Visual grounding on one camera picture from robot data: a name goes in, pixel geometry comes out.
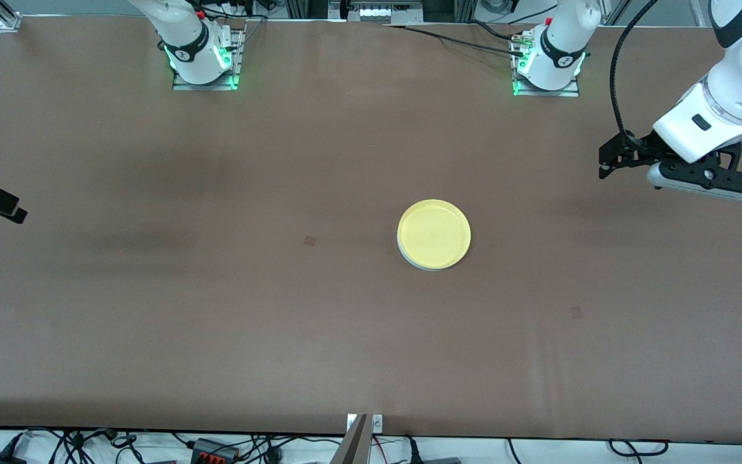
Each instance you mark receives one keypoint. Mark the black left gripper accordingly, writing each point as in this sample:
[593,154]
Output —
[640,149]

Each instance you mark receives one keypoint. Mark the yellow round plate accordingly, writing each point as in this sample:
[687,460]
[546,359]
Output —
[434,233]

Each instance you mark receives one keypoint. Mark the pale green round plate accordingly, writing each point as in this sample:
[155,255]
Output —
[424,268]

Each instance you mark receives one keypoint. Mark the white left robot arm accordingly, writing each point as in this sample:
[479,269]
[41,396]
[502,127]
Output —
[732,96]

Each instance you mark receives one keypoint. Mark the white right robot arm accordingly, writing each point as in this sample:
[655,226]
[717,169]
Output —
[190,38]

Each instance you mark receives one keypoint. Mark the black power strip orange switches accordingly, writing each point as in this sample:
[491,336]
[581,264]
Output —
[214,449]

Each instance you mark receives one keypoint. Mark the black power adaptor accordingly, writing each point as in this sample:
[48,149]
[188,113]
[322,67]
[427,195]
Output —
[438,460]

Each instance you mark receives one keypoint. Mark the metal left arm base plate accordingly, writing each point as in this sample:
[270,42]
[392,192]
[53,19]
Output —
[570,90]

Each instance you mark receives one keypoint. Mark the silver table corner bracket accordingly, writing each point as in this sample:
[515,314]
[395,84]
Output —
[9,23]

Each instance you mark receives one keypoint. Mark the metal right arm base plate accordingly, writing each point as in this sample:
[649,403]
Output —
[236,58]

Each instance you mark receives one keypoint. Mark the small white metal bracket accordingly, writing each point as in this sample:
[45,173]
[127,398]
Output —
[377,423]

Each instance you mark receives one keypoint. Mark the grey slanted post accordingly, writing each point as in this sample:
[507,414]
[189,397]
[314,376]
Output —
[351,444]

